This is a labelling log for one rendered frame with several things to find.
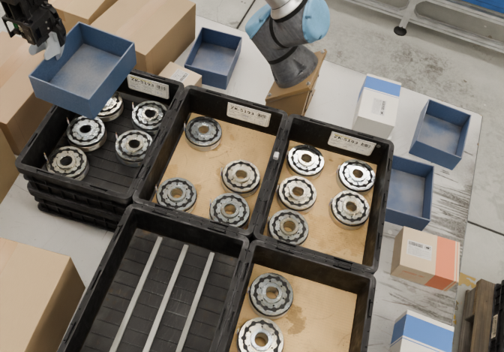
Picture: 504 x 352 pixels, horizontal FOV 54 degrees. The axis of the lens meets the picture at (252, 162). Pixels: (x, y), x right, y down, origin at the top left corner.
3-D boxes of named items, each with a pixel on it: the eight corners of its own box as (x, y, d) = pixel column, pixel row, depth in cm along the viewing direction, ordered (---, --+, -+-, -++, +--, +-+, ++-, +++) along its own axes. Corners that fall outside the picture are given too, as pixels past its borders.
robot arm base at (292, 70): (286, 63, 169) (269, 40, 164) (323, 49, 159) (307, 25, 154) (271, 92, 160) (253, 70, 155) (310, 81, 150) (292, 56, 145)
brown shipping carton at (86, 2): (84, -13, 192) (76, -50, 179) (136, 5, 190) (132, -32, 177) (39, 35, 176) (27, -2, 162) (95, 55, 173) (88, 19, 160)
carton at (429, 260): (390, 275, 139) (399, 264, 133) (394, 237, 146) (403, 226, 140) (446, 291, 138) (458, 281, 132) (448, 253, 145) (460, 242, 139)
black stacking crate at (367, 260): (283, 138, 148) (289, 113, 138) (380, 166, 146) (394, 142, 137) (247, 257, 126) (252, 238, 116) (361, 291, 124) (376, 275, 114)
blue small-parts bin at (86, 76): (82, 43, 125) (78, 20, 119) (136, 63, 123) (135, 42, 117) (35, 97, 114) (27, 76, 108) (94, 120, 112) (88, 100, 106)
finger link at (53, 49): (44, 72, 113) (31, 40, 105) (60, 55, 116) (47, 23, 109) (55, 76, 112) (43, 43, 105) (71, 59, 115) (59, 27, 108)
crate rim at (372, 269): (288, 117, 140) (289, 112, 138) (392, 146, 138) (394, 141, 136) (250, 242, 118) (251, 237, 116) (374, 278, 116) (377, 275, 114)
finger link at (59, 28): (48, 43, 111) (35, 11, 104) (52, 39, 112) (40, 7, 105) (66, 49, 110) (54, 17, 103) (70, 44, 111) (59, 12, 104)
